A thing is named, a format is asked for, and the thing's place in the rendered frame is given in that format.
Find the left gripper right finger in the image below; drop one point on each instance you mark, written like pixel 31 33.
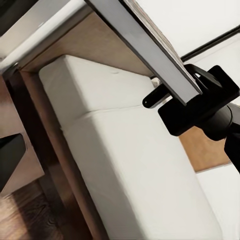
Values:
pixel 232 149

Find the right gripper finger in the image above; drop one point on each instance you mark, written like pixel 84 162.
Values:
pixel 191 106
pixel 204 79

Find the bed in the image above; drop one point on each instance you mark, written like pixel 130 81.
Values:
pixel 112 170

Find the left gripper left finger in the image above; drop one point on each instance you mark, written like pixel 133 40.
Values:
pixel 12 150

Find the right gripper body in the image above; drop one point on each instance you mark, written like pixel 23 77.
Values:
pixel 177 121

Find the hardback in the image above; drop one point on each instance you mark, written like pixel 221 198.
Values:
pixel 142 36

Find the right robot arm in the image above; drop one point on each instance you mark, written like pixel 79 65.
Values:
pixel 212 111

